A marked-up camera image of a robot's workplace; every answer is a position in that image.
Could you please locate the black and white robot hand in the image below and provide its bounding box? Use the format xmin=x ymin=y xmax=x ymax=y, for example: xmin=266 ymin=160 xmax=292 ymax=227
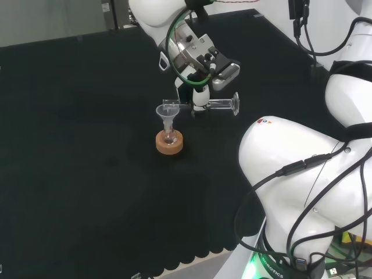
xmin=158 ymin=51 xmax=212 ymax=117

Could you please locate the clear graduated cylinder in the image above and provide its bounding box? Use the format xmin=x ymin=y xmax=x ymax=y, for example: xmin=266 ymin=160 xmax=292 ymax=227
xmin=162 ymin=91 xmax=241 ymax=117

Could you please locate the round-bottom glass flask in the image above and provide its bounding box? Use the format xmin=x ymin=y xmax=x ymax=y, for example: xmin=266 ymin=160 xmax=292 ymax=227
xmin=161 ymin=123 xmax=179 ymax=145

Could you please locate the clear plastic funnel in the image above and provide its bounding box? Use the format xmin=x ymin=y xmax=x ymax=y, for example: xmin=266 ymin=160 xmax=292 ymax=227
xmin=155 ymin=104 xmax=177 ymax=132

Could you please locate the grey cabinet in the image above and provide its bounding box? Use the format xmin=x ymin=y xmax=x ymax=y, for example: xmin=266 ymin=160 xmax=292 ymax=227
xmin=99 ymin=0 xmax=139 ymax=31

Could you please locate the black cloth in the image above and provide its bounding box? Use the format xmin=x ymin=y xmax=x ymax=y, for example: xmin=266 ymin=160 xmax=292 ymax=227
xmin=0 ymin=8 xmax=334 ymax=277

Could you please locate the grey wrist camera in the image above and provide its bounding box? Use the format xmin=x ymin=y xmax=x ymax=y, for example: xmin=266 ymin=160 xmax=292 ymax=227
xmin=196 ymin=34 xmax=242 ymax=92

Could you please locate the cork ring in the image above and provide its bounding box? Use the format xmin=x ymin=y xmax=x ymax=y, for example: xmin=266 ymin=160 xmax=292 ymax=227
xmin=155 ymin=130 xmax=185 ymax=156

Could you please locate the black cable with inline connector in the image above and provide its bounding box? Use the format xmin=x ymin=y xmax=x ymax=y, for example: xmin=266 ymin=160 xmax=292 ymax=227
xmin=233 ymin=152 xmax=372 ymax=264

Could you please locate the black cable with plug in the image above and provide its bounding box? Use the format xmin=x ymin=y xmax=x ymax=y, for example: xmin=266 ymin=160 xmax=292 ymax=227
xmin=288 ymin=0 xmax=372 ymax=58

